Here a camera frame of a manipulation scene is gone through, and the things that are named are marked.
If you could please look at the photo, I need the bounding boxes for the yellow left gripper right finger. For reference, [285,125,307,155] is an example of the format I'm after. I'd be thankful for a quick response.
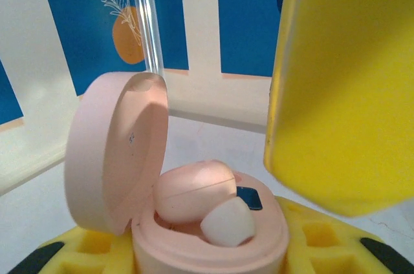
[276,195,414,274]

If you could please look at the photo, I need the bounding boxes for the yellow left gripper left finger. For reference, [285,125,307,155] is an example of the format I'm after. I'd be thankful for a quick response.
[8,226,139,274]

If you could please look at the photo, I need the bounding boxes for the pink earbud charging case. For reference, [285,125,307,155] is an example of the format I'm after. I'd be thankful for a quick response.
[63,72,290,274]

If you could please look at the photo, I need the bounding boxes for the pink wireless earbud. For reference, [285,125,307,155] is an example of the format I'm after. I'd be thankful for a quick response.
[152,159,256,248]

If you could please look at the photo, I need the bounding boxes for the clear plastic tube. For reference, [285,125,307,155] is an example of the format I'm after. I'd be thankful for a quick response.
[128,0,166,78]

